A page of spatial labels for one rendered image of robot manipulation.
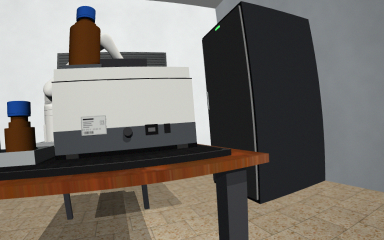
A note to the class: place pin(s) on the white and grey benchtop instrument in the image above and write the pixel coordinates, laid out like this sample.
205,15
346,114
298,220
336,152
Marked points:
93,103

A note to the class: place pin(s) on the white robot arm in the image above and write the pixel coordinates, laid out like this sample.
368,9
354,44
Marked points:
107,43

